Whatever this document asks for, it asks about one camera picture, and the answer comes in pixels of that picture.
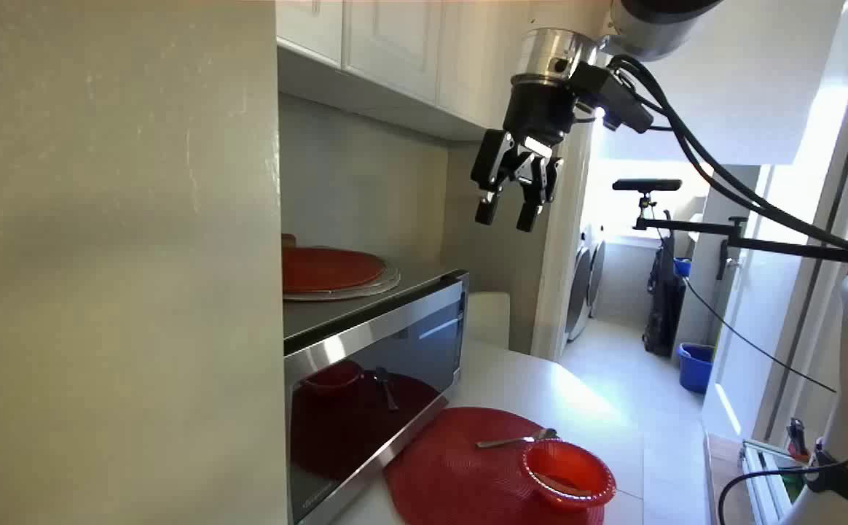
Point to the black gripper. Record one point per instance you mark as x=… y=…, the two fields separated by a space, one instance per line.
x=541 y=112

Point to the red plastic bowl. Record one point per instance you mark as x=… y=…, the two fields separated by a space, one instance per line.
x=569 y=471

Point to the silver microwave oven body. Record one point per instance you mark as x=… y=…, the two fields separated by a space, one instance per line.
x=367 y=309

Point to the white washing machine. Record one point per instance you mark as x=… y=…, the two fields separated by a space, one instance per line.
x=584 y=281

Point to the small blue container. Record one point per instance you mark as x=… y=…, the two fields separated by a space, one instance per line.
x=684 y=265

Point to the black vacuum cleaner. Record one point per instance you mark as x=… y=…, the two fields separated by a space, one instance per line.
x=662 y=302

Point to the red plate on counter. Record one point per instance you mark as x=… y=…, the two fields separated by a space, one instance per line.
x=332 y=268

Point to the blue bucket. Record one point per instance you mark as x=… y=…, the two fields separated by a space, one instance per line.
x=697 y=369

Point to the red round placemat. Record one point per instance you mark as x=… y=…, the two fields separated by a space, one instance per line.
x=453 y=475

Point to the red button device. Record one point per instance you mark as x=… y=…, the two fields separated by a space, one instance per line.
x=798 y=440

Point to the black camera on stand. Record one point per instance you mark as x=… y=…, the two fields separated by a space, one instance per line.
x=645 y=184

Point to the white wall cabinet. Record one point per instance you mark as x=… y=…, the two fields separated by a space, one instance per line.
x=394 y=38

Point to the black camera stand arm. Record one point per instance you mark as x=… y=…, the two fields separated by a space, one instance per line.
x=694 y=227

